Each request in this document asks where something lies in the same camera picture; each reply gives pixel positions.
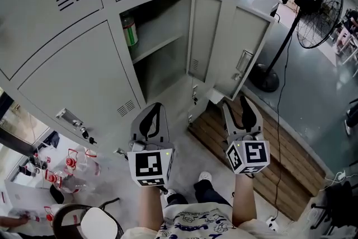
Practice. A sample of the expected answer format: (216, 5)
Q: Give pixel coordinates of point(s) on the small dark bottle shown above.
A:
(24, 170)
(37, 161)

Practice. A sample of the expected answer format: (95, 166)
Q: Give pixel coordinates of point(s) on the black-framed window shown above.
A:
(14, 138)

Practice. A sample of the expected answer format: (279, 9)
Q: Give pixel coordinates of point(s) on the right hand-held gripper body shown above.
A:
(256, 155)

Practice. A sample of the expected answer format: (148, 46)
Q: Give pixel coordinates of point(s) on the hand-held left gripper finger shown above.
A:
(165, 131)
(144, 123)

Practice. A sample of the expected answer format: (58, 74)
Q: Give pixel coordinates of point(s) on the white bin black liner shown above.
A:
(57, 193)

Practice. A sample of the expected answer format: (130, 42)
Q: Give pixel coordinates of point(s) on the person's right white shoe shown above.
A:
(204, 176)

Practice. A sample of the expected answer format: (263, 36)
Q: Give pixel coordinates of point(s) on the black standing fan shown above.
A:
(319, 8)

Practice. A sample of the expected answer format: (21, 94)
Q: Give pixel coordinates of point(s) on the person's white shoe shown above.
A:
(204, 176)
(169, 193)

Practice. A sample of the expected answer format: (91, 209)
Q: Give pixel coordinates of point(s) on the brown wicker chair white cushion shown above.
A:
(98, 224)

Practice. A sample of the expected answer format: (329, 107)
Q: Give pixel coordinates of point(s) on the white power strip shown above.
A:
(272, 223)

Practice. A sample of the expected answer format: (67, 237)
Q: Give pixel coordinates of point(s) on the person's cream printed shirt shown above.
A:
(195, 221)

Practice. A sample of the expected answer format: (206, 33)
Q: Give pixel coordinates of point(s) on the grey metal locker door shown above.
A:
(207, 36)
(78, 72)

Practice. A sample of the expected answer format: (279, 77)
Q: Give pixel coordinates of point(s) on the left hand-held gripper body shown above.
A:
(148, 166)

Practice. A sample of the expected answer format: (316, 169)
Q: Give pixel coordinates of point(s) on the wooden slat platform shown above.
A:
(285, 170)

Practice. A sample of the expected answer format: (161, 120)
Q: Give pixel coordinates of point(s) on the green label bottle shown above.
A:
(130, 30)

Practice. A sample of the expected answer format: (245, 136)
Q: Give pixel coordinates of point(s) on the person's left forearm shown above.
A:
(151, 210)

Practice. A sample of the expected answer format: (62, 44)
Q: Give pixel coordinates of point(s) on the white cardboard box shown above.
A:
(25, 196)

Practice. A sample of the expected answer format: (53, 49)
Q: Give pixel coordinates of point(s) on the person's right forearm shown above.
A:
(244, 198)

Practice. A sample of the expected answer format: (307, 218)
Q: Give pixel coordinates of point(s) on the black-headed keys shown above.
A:
(89, 137)

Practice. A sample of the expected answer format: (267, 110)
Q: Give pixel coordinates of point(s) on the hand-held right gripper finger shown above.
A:
(230, 123)
(250, 117)

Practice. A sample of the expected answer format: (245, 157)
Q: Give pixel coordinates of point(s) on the person's left white shoe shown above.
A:
(169, 193)

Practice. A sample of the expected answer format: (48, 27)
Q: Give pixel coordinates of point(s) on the person's dark trousers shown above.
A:
(207, 193)

